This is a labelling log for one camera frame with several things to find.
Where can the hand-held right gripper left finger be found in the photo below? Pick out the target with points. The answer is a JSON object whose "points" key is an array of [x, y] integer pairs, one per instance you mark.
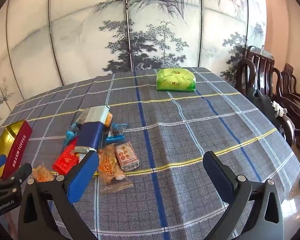
{"points": [[82, 177]]}

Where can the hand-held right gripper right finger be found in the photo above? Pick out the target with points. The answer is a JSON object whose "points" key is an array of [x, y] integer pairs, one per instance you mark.
{"points": [[217, 177]]}

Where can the small orange snack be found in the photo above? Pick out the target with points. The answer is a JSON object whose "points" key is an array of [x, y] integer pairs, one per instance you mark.
{"points": [[41, 174]]}

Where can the red tin box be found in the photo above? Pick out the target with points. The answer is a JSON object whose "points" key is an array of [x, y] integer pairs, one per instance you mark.
{"points": [[17, 150]]}

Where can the red snack packet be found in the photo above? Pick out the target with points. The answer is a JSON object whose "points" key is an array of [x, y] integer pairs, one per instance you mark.
{"points": [[65, 160]]}

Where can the orange cookie packet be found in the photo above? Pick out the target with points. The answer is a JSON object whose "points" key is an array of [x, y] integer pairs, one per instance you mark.
{"points": [[111, 170]]}

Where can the dark blue snack box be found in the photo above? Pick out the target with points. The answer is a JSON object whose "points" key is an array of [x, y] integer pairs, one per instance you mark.
{"points": [[90, 135]]}

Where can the light blue candy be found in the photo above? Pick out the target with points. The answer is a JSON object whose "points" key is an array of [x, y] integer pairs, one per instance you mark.
{"points": [[70, 135]]}

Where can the pink label snack packet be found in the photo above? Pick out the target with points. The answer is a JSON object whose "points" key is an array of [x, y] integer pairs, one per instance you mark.
{"points": [[126, 156]]}

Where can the blue clear snack packet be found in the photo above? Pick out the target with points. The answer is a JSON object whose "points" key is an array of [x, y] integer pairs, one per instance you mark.
{"points": [[116, 132]]}

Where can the orange snack packet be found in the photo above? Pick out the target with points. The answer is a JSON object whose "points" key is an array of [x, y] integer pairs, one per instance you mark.
{"points": [[109, 120]]}

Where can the grey plaid tablecloth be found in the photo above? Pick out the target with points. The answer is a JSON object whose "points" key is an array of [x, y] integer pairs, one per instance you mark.
{"points": [[177, 142]]}

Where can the black bag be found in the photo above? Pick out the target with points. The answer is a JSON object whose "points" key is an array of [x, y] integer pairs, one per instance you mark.
{"points": [[260, 98]]}

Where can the white gloves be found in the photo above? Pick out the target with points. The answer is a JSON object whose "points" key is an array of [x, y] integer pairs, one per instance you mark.
{"points": [[278, 108]]}

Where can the green tissue pack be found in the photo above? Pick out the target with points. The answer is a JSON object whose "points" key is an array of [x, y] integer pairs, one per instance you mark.
{"points": [[176, 81]]}

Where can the dark wooden chair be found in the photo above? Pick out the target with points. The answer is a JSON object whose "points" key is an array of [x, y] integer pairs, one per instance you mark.
{"points": [[250, 65], [288, 80]]}

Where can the ink painting folding screen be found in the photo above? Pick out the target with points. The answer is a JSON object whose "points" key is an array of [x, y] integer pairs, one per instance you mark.
{"points": [[90, 42]]}

